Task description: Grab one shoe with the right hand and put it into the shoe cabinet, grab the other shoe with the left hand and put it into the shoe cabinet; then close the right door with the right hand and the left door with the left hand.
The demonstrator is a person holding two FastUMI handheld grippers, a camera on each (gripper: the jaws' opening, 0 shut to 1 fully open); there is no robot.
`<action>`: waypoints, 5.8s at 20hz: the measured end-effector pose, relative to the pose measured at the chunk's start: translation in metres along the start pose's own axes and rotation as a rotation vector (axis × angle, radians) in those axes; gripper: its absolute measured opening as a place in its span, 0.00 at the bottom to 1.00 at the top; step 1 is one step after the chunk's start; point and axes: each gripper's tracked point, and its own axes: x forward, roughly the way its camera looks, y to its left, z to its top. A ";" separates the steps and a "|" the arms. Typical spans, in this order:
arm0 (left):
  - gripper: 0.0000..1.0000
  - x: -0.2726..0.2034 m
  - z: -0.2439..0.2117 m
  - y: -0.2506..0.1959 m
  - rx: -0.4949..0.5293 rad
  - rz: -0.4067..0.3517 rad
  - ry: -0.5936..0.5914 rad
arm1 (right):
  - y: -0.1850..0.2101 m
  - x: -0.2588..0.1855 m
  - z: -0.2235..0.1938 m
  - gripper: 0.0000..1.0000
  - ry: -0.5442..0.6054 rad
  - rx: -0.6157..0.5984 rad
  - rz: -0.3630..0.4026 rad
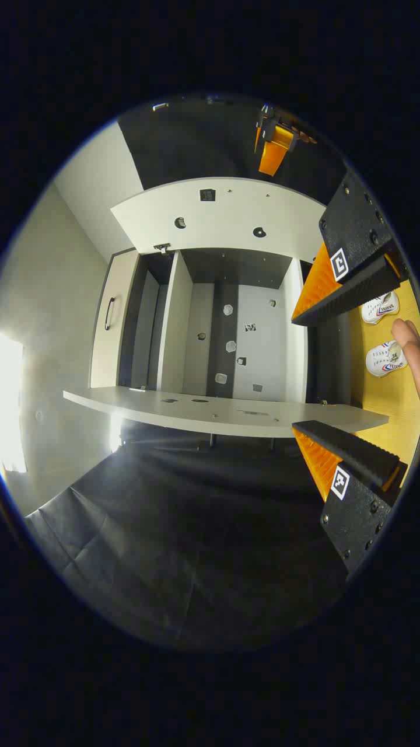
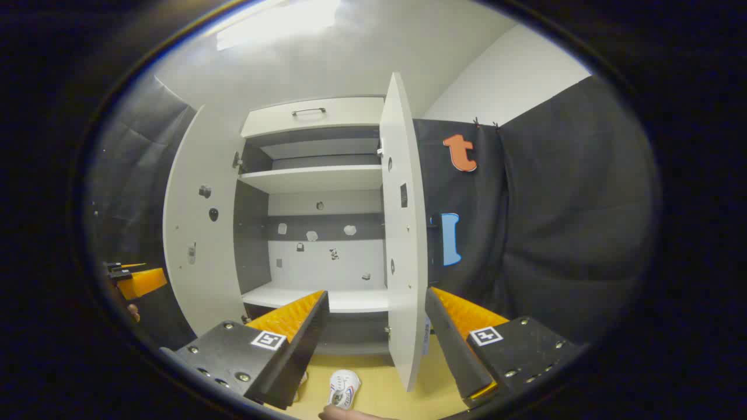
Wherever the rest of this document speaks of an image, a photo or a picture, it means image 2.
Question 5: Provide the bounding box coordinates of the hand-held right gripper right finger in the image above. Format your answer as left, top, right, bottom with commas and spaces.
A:
424, 286, 584, 409

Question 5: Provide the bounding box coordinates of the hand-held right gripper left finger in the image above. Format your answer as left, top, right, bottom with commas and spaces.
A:
160, 290, 330, 411

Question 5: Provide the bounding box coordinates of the white shoe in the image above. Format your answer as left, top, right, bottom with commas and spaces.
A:
327, 369, 362, 407

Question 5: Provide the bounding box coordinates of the white shoe cabinet door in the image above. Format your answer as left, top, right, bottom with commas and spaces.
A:
379, 72, 430, 393
162, 105, 249, 338

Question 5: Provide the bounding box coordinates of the white shoe cabinet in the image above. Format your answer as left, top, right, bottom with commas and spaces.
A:
233, 96, 390, 356

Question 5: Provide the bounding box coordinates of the black backdrop cloth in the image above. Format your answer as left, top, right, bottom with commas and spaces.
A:
88, 76, 199, 351
414, 75, 663, 345

